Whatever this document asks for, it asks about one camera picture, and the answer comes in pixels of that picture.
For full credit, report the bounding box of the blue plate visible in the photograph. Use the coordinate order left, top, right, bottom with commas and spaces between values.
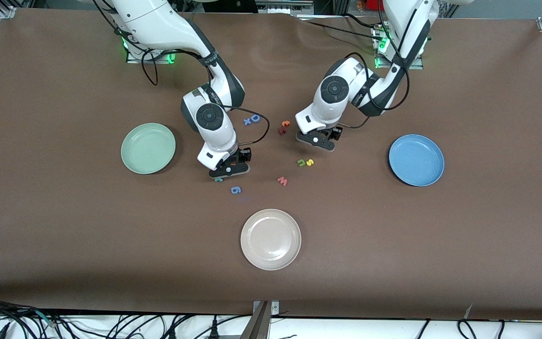
388, 134, 446, 187

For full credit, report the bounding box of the beige plate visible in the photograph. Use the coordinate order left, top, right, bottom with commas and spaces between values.
240, 208, 302, 271

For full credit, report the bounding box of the light green plate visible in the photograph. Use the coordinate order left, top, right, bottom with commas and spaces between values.
120, 122, 176, 175

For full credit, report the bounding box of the grey aluminium profile beam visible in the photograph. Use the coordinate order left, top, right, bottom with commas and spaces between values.
240, 301, 271, 339

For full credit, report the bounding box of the brown table cover sheet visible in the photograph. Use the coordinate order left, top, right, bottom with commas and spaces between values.
0, 7, 542, 322

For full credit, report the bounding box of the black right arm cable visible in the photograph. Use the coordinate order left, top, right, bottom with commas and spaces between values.
113, 19, 270, 147

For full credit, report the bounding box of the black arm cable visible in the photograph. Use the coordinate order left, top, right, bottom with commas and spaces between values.
113, 19, 270, 147
337, 0, 411, 129

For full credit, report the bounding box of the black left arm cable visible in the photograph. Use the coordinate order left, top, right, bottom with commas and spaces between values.
337, 0, 411, 129

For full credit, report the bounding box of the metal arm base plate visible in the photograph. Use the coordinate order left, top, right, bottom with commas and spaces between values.
126, 47, 178, 65
374, 24, 425, 70

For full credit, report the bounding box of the small grey metal bracket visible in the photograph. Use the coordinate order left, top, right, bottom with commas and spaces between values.
253, 300, 280, 317

